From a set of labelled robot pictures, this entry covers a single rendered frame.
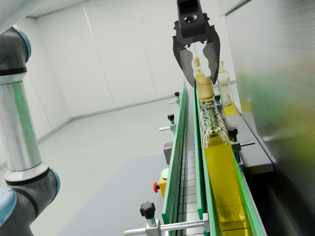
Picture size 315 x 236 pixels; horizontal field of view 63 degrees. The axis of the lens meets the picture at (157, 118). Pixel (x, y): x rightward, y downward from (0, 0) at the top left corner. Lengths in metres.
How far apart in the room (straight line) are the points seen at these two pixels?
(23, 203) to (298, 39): 0.69
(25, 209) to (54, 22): 6.61
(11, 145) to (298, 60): 0.68
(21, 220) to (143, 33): 5.95
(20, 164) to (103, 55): 6.05
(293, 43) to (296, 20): 0.03
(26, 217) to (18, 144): 0.19
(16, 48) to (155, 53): 5.78
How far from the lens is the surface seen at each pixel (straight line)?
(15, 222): 0.74
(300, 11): 0.35
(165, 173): 0.94
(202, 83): 0.56
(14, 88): 0.74
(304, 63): 0.36
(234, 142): 0.77
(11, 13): 0.55
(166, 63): 6.42
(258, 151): 0.91
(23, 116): 0.76
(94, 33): 6.78
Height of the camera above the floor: 1.28
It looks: 15 degrees down
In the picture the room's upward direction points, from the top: 15 degrees counter-clockwise
